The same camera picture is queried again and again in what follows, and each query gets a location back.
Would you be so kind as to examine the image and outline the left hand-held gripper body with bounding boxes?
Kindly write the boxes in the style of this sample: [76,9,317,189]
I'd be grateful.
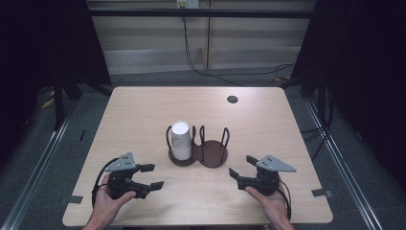
[104,151,151,200]

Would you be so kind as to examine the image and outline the black curtain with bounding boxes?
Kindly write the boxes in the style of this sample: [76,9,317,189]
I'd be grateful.
[291,0,406,183]
[0,0,113,167]

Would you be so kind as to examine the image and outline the grey tape piece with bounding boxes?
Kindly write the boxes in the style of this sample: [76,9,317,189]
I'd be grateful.
[310,188,333,198]
[58,195,84,206]

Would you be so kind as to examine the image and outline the dark brown double cup holder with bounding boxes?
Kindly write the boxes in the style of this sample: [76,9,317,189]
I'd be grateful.
[165,125,230,169]

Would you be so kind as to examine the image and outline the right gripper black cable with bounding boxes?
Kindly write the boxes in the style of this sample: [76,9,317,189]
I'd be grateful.
[277,178,293,221]

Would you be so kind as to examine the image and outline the black wall cable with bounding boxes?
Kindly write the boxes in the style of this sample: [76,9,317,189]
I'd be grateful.
[182,16,296,88]

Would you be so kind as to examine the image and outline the white paper cup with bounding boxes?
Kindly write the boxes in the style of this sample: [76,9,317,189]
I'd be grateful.
[170,121,192,150]

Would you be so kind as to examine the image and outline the metal floor rail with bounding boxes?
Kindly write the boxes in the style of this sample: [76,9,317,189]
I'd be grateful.
[304,98,384,230]
[0,95,79,230]

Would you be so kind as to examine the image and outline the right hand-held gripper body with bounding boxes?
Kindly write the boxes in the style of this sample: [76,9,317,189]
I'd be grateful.
[254,154,297,196]

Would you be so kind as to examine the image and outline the person's right hand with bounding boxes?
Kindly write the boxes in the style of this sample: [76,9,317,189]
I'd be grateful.
[244,186,292,224]

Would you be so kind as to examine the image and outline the yellow floor tape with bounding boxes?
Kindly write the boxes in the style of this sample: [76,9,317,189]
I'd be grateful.
[41,90,56,109]

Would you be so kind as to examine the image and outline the white wall socket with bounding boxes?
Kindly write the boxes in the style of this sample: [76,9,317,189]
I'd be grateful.
[176,0,200,10]

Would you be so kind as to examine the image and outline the black metal stand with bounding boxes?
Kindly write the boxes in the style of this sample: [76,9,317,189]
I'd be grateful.
[315,71,334,130]
[52,70,113,131]

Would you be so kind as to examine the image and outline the black horizontal bar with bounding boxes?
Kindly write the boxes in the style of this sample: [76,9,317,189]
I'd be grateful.
[86,8,314,19]

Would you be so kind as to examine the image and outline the black floor cables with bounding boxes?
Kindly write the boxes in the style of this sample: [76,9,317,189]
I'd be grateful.
[300,95,334,162]

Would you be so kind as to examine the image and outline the person's left hand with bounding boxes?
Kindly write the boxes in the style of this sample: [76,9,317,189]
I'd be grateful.
[90,173,138,224]

